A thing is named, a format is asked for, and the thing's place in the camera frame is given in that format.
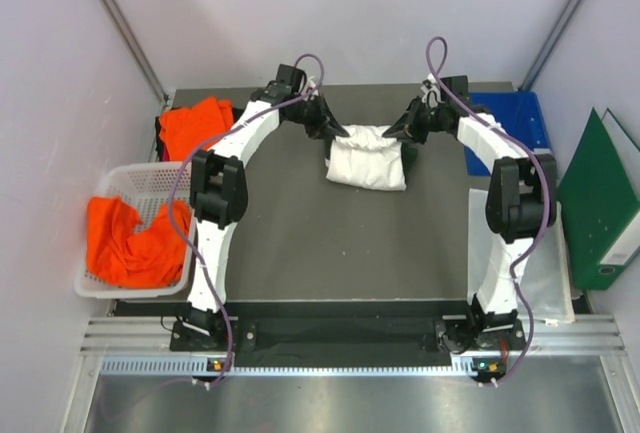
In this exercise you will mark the orange t-shirt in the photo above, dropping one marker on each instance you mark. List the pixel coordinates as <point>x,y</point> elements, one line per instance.
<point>121,257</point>
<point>182,129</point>

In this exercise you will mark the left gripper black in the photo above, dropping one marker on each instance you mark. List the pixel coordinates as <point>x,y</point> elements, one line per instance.
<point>325,125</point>

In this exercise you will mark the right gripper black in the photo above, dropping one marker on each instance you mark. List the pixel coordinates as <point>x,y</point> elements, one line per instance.
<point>407,126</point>

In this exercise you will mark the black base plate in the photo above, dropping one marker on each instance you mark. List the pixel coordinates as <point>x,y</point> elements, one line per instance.
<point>362,341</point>

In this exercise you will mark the crumpled orange t-shirt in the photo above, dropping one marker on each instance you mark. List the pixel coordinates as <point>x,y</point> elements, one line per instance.
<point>121,257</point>

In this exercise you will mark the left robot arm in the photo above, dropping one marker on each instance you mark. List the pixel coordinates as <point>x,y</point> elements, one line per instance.
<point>219,194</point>

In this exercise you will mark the perforated cable duct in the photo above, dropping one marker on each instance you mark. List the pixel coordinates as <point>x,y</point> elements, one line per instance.
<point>209,368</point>

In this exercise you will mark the white green raglan t-shirt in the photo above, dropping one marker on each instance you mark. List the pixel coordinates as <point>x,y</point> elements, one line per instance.
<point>365,159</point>

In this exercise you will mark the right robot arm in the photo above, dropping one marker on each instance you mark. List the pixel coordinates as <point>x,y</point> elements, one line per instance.
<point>520,204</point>

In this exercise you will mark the translucent plastic sleeve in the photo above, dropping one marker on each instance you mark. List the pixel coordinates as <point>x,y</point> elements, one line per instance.
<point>545,284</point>

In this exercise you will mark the blue plastic folder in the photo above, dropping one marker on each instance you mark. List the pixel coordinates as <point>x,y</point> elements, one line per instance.
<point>520,115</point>

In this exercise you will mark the green lever arch binder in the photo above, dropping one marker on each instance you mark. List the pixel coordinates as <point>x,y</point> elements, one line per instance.
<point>599,196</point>

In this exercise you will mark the white plastic basket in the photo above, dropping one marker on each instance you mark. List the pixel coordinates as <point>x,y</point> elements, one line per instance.
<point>144,187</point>

